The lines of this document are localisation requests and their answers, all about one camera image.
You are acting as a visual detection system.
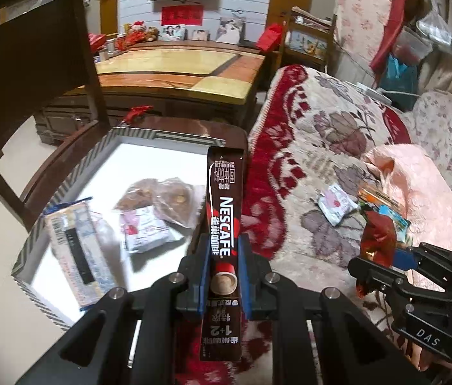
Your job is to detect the floral curtain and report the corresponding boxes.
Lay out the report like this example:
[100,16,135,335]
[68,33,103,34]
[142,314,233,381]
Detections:
[334,0,395,85]

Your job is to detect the red hanging garment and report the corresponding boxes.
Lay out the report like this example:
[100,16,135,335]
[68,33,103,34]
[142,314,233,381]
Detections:
[370,0,419,81]

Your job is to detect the red box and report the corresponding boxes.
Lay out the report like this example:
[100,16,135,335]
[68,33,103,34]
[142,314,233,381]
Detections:
[88,32,106,53]

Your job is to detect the blue bag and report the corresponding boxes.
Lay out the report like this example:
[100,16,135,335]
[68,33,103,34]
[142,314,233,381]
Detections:
[378,54,419,101]

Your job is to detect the dark wooden chair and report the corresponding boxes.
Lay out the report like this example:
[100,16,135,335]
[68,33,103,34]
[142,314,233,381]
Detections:
[0,0,110,229]

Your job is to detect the zip bag of brown snacks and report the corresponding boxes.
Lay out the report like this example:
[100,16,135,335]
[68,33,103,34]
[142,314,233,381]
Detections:
[114,176,206,229]

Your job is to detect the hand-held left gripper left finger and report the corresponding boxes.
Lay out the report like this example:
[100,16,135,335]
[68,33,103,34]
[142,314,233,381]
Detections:
[15,233,213,385]

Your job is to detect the clear plastic container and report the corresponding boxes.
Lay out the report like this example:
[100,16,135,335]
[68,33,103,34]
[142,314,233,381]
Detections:
[394,26,433,63]

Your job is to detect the plush toys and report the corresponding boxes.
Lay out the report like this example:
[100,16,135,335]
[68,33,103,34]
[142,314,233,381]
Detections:
[124,20,159,43]

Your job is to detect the red paper bag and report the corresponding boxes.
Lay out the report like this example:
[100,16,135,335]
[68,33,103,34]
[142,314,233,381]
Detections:
[256,23,285,53]

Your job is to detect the white pink snack packet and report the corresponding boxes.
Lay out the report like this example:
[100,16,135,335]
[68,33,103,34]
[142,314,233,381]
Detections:
[120,205,184,253]

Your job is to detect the clear cracker packet blue ends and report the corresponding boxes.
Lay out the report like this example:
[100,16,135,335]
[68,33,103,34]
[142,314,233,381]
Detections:
[43,197,118,311]

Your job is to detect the striped cardboard box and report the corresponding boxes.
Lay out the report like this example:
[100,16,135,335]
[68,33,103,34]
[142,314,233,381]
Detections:
[12,126,227,329]

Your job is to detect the floral plush blanket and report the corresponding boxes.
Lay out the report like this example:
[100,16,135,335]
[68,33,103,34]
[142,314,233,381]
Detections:
[178,64,415,385]

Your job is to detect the light blue snack packet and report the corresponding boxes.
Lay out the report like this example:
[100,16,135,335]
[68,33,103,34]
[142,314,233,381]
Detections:
[374,204,411,245]

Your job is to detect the red wall poster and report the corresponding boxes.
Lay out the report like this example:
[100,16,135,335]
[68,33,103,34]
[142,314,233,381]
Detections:
[161,5,203,27]

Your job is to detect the white teal-edged snack packet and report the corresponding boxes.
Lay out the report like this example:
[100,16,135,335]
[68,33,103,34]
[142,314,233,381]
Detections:
[316,182,360,226]

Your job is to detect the wooden shelf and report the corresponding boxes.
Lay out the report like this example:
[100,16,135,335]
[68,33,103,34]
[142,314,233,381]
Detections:
[278,6,337,73]

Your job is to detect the brown coffee stick packet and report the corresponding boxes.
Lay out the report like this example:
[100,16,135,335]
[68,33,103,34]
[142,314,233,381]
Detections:
[198,146,247,364]

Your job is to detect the floral bed sheet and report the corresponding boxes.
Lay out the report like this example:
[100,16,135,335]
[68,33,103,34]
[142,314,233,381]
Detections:
[404,88,452,249]

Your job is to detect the orange-edged cracker packet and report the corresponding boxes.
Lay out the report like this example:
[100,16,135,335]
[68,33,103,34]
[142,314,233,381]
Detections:
[356,182,403,213]

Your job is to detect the red tassel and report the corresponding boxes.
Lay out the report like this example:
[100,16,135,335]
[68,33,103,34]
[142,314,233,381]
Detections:
[120,105,155,125]

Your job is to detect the red-brown foil snack wrapper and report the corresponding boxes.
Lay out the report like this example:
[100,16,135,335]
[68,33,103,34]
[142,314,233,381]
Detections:
[360,210,398,267]

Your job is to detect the clear plastic bag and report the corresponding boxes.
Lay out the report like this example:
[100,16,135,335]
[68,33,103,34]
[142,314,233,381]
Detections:
[416,0,452,47]

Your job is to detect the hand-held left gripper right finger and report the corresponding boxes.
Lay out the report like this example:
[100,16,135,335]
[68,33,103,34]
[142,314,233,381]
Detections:
[238,233,431,385]

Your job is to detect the white power strip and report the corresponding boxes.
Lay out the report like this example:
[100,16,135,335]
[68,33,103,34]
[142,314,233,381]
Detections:
[356,82,395,103]

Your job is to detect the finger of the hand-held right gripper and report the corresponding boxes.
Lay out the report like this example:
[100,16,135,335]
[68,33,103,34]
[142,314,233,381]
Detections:
[348,254,452,310]
[392,243,452,291]

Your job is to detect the pink quilt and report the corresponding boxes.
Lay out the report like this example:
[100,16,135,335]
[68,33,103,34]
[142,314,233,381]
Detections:
[364,144,452,273]

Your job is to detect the wooden table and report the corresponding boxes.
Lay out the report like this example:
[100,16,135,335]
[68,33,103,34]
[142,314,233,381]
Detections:
[36,40,267,145]

